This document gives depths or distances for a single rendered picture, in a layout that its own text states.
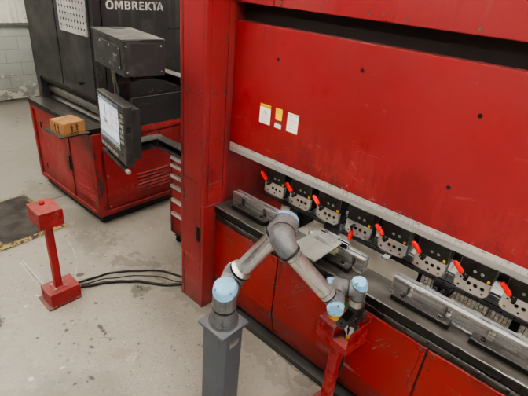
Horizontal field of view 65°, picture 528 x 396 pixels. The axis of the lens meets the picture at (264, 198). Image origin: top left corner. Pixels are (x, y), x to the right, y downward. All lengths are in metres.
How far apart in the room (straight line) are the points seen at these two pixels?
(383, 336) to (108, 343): 1.83
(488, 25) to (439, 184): 0.66
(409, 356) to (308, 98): 1.42
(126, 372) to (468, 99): 2.47
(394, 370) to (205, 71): 1.94
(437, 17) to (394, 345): 1.56
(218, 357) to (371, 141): 1.30
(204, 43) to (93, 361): 2.11
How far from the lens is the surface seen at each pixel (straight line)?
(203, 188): 2.74
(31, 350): 3.27
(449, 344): 2.20
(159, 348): 3.08
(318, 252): 2.27
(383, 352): 2.43
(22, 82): 8.84
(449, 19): 1.89
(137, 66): 2.43
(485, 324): 2.23
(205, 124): 2.57
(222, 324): 2.07
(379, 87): 2.03
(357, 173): 2.17
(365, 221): 2.23
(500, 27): 1.83
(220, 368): 2.24
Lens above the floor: 2.27
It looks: 28 degrees down
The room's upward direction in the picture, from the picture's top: 6 degrees clockwise
